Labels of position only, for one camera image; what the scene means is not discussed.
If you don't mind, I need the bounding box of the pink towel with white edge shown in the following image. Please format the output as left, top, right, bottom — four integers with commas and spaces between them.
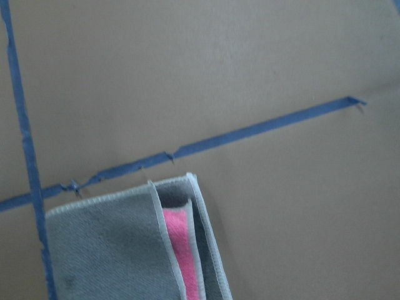
46, 173, 232, 299

